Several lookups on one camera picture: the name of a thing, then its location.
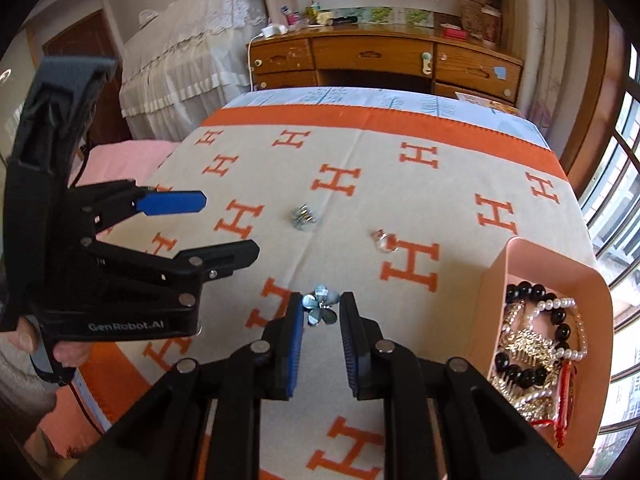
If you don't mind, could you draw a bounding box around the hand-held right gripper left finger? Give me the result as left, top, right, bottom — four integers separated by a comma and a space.
65, 291, 307, 480

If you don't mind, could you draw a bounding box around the black bead bracelet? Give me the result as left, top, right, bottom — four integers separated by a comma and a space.
494, 281, 574, 392

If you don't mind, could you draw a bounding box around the pink bed sheet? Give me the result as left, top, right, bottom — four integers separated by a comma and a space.
20, 140, 182, 466

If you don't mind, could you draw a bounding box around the blue grey flower brooch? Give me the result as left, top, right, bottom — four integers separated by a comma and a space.
301, 285, 342, 328

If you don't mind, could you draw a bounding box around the silver ring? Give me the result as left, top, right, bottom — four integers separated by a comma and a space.
371, 229, 399, 253

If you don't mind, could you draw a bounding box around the window with metal grille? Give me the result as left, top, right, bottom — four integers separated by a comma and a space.
579, 45, 640, 480

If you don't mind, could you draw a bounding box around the white power cable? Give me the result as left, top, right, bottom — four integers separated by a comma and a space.
246, 34, 267, 92

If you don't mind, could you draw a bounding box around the white lace furniture cover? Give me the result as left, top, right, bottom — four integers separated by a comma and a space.
120, 0, 269, 144

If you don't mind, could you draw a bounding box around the floral fabric bag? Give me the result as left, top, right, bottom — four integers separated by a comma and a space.
460, 0, 489, 41

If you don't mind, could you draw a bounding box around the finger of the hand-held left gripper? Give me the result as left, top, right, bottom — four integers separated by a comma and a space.
81, 239, 261, 307
66, 179, 208, 237

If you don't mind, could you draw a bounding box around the orange magazine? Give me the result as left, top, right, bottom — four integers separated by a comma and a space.
454, 91, 522, 117

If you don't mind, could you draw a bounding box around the small silver earring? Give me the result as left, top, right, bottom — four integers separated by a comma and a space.
290, 205, 322, 232

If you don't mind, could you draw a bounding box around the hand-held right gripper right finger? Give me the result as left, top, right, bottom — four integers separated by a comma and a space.
339, 291, 581, 480

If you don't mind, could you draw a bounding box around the pearl bracelet with charm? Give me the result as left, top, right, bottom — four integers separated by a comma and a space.
510, 382, 560, 423

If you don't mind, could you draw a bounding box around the person's left hand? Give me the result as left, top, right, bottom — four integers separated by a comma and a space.
0, 315, 94, 368

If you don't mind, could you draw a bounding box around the brown wooden door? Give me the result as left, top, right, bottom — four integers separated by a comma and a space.
41, 10, 134, 149

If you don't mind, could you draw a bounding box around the orange beige patterned blanket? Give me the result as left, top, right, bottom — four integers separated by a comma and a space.
37, 105, 601, 480

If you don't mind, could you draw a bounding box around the white pearl bracelet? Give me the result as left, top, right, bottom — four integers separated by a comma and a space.
505, 296, 590, 362

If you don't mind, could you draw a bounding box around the red cord bracelet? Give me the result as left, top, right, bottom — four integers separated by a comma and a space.
530, 359, 577, 448

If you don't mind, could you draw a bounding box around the wooden desk with drawers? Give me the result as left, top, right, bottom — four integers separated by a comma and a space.
247, 25, 524, 107

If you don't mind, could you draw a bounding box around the gold pearl hair comb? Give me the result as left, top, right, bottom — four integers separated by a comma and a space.
492, 305, 557, 413

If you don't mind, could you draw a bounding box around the pale floral curtain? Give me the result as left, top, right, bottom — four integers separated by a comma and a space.
515, 0, 612, 197

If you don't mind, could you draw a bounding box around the pink paper box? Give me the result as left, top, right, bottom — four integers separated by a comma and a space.
470, 236, 614, 477

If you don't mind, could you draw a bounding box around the red patterned jar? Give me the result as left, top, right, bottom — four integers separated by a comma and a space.
480, 7, 502, 49

